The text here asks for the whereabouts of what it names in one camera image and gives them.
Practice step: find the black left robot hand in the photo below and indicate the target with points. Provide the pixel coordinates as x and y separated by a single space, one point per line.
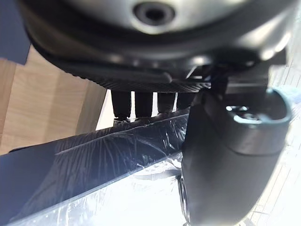
150 47

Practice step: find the dark blue plastic-wrapped folder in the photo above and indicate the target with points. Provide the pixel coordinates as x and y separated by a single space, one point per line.
77 162

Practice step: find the dark blue cabinet panel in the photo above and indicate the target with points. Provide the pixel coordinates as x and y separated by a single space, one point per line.
11 28

